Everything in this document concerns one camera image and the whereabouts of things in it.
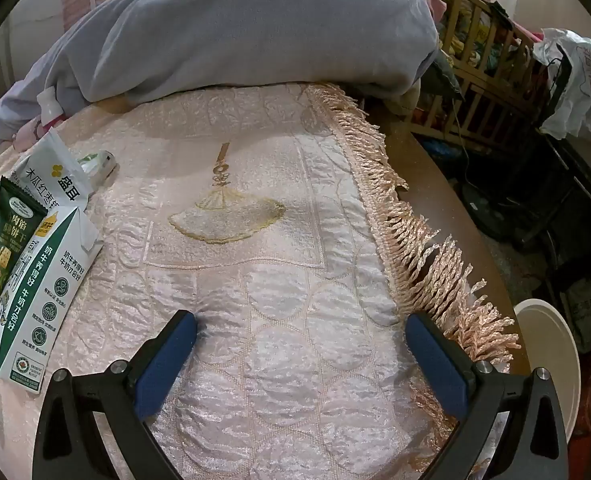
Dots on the small white green tube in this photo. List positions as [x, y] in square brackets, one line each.
[97, 164]

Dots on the white plastic bucket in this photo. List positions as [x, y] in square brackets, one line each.
[550, 360]

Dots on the pink fringed bedspread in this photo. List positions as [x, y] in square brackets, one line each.
[275, 260]

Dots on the white plastic bag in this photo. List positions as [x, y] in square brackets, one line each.
[585, 85]

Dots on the pink cloth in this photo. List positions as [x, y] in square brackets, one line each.
[25, 134]

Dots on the white stand-up pouch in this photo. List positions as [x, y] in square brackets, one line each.
[50, 165]

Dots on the dark green cracker packet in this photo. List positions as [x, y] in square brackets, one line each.
[10, 240]

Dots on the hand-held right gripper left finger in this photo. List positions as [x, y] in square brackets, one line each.
[168, 360]

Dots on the wooden bed frame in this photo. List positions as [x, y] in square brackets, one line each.
[425, 175]

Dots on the white green milk carton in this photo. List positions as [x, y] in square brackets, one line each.
[50, 300]

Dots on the wooden crib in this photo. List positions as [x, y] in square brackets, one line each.
[480, 85]

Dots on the black desk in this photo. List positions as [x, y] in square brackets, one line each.
[570, 175]

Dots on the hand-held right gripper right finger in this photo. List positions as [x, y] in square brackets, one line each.
[435, 365]

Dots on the black fan base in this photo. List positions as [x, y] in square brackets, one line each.
[490, 210]

